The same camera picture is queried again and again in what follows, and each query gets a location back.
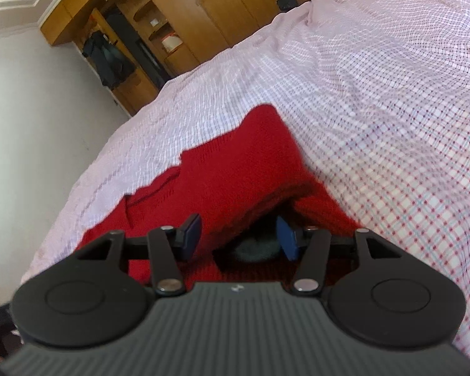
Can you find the bed with pink checked sheet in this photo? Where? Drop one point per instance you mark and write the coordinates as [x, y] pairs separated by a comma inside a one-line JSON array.
[[356, 86]]

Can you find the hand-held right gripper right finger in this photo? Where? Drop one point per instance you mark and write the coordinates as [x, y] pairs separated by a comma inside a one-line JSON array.
[[286, 239]]

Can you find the dark grey cloth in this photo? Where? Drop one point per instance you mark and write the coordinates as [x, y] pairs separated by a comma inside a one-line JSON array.
[[258, 248]]

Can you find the dark hanging clothes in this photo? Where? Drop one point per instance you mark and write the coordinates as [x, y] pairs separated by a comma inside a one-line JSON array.
[[109, 62]]

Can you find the white box on shelf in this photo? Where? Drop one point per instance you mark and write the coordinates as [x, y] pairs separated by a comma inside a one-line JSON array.
[[171, 44]]

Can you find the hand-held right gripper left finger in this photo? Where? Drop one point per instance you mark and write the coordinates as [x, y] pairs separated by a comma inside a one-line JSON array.
[[191, 235]]

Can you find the red knitted sweater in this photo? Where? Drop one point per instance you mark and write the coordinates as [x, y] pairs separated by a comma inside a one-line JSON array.
[[239, 164]]

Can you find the small black device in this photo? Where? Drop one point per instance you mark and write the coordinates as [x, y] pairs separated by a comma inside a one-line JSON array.
[[287, 3]]

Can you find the wooden wardrobe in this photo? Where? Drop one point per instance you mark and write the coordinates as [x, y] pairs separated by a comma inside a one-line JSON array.
[[219, 4]]

